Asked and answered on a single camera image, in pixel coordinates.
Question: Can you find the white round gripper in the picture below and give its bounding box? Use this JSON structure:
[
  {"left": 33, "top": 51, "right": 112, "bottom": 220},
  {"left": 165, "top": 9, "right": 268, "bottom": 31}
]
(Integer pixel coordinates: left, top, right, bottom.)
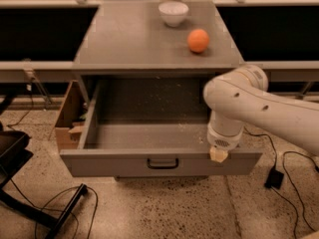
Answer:
[{"left": 207, "top": 111, "right": 243, "bottom": 163}]

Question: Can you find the grey top drawer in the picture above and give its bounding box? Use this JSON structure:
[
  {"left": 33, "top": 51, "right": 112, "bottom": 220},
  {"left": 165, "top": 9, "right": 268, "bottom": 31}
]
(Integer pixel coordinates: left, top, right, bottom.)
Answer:
[{"left": 60, "top": 78, "right": 262, "bottom": 177}]

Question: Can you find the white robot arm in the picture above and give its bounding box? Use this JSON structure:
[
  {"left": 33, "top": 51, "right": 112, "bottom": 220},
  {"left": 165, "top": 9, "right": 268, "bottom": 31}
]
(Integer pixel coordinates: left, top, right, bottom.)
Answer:
[{"left": 203, "top": 65, "right": 319, "bottom": 155}]

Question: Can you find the grey drawer cabinet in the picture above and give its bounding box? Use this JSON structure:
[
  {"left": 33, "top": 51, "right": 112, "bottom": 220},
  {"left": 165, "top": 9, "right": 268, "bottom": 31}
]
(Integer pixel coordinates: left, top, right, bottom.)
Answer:
[{"left": 71, "top": 0, "right": 247, "bottom": 181}]

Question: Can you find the black power adapter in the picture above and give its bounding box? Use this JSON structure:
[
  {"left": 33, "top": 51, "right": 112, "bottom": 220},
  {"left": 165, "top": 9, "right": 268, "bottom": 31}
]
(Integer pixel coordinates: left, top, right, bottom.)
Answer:
[{"left": 264, "top": 167, "right": 284, "bottom": 189}]

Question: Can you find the orange fruit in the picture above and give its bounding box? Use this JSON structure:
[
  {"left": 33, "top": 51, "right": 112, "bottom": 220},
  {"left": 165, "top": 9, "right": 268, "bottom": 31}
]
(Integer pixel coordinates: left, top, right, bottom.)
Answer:
[{"left": 187, "top": 29, "right": 209, "bottom": 53}]

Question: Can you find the white ceramic bowl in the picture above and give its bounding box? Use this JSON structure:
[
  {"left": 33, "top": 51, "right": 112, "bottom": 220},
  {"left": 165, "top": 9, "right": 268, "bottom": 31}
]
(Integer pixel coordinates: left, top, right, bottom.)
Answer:
[{"left": 159, "top": 1, "right": 188, "bottom": 27}]

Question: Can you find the brown cardboard box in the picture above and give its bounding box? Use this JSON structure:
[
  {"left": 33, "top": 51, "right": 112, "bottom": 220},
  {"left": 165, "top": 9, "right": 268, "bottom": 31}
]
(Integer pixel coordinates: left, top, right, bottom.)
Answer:
[{"left": 54, "top": 81, "right": 85, "bottom": 151}]

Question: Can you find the grey railing beam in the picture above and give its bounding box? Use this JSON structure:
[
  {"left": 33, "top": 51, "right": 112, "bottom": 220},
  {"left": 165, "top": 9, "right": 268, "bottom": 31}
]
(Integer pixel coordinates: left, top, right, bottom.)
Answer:
[{"left": 0, "top": 61, "right": 74, "bottom": 83}]

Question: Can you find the black stand base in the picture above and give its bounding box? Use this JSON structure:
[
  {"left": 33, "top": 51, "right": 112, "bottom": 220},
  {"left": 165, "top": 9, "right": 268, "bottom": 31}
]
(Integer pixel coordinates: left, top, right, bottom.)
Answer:
[{"left": 0, "top": 98, "right": 84, "bottom": 239}]

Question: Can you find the black adapter cable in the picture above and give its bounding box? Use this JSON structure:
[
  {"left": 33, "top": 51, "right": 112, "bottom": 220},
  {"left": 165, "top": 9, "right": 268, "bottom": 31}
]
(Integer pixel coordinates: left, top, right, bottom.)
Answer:
[{"left": 243, "top": 126, "right": 278, "bottom": 169}]

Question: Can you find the black looping cable right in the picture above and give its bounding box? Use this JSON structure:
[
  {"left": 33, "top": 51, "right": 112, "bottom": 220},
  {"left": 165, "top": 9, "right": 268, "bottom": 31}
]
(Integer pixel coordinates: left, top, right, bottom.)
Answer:
[{"left": 270, "top": 150, "right": 319, "bottom": 239}]

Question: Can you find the black floor cable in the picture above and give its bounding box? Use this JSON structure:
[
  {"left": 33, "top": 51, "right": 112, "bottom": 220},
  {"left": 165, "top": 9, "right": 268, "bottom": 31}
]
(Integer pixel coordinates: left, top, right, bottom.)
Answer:
[{"left": 8, "top": 179, "right": 100, "bottom": 239}]

